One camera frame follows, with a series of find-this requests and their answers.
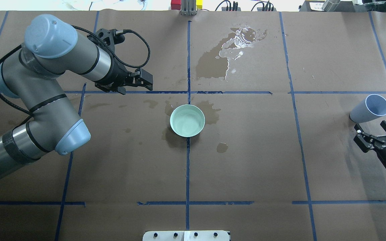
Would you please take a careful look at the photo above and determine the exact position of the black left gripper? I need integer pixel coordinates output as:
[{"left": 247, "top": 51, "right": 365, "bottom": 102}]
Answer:
[{"left": 94, "top": 59, "right": 153, "bottom": 95}]

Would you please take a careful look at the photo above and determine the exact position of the mint green bowl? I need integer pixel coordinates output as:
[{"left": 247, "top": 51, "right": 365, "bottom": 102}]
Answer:
[{"left": 170, "top": 105, "right": 205, "bottom": 138}]

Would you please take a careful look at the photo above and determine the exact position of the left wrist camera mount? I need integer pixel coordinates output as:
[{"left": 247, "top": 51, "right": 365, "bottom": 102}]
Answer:
[{"left": 87, "top": 28, "right": 125, "bottom": 52}]

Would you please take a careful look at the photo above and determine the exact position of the red blue yellow block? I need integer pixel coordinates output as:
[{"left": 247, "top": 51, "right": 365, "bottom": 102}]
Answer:
[{"left": 170, "top": 0, "right": 204, "bottom": 11}]

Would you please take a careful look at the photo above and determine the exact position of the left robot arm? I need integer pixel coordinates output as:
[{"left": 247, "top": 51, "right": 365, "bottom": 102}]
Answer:
[{"left": 0, "top": 14, "right": 153, "bottom": 179}]

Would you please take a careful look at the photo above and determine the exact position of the aluminium frame post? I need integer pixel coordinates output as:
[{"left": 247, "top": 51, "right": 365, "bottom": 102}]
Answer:
[{"left": 180, "top": 0, "right": 197, "bottom": 16}]

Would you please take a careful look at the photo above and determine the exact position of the orange black connector board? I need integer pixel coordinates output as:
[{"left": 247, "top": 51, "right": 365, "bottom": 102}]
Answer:
[{"left": 212, "top": 0, "right": 277, "bottom": 12}]

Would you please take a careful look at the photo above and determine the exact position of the light blue paper cup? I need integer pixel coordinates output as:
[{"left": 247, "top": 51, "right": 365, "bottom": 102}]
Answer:
[{"left": 349, "top": 94, "right": 386, "bottom": 123}]

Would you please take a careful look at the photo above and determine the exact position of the white pedestal column base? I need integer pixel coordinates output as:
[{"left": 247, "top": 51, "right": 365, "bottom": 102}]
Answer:
[{"left": 142, "top": 230, "right": 231, "bottom": 241}]

